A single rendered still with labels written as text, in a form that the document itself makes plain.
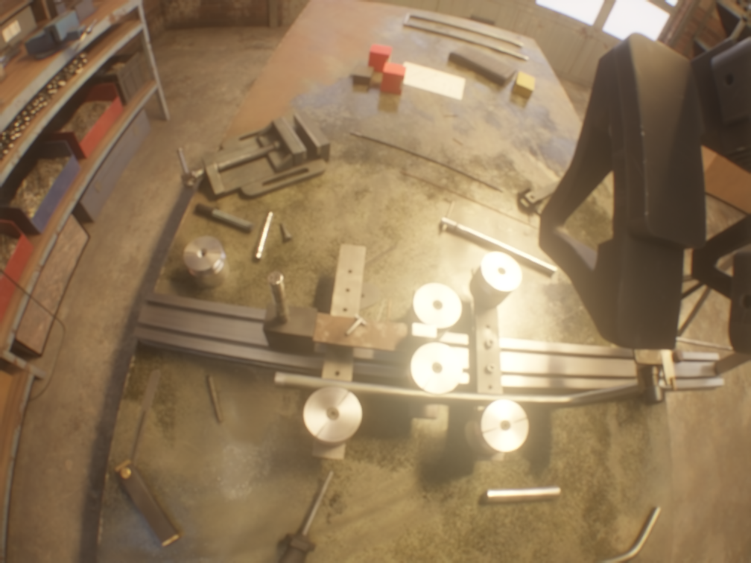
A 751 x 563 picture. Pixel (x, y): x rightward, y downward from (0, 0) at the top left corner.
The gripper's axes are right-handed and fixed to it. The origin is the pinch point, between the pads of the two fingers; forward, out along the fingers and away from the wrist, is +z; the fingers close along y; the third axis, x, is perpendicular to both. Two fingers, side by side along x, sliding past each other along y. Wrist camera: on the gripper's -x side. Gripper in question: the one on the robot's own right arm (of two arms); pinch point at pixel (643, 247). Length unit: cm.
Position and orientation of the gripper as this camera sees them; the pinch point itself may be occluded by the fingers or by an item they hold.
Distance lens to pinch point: 17.3
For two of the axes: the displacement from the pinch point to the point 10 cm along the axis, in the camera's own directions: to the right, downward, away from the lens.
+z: -0.8, -0.1, 10.0
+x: -1.1, 9.9, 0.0
